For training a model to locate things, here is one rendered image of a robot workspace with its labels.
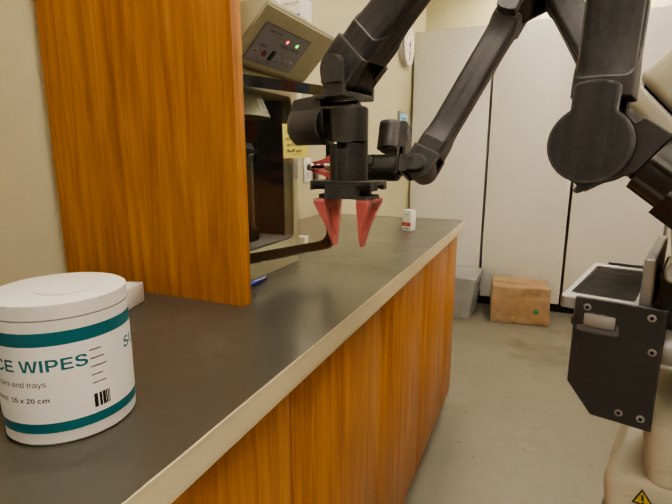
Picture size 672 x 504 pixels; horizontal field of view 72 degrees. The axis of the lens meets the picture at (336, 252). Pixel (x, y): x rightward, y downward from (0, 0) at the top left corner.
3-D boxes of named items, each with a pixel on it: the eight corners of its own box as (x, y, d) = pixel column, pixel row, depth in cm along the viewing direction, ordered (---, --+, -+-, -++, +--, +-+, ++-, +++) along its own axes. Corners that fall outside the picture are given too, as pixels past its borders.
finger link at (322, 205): (330, 240, 77) (330, 182, 75) (371, 243, 74) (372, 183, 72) (312, 247, 70) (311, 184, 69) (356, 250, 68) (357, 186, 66)
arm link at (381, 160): (397, 177, 96) (404, 184, 101) (401, 144, 97) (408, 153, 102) (366, 176, 99) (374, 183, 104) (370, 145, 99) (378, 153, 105)
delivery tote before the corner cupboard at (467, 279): (396, 310, 374) (397, 271, 368) (411, 297, 411) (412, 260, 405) (473, 322, 349) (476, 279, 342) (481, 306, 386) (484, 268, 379)
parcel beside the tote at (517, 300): (489, 321, 351) (492, 284, 345) (488, 308, 381) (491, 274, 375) (548, 327, 339) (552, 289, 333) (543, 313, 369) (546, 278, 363)
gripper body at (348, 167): (326, 190, 75) (326, 143, 74) (387, 192, 71) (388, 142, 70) (308, 193, 69) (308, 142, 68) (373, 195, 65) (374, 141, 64)
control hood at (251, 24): (217, 59, 91) (215, 3, 89) (296, 82, 120) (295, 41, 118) (268, 54, 86) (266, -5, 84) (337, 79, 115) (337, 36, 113)
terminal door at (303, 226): (233, 267, 100) (224, 71, 92) (331, 247, 122) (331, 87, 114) (235, 267, 100) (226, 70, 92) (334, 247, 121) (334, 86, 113)
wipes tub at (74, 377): (-24, 429, 49) (-48, 294, 46) (85, 377, 61) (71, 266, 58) (60, 461, 44) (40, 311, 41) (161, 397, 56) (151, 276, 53)
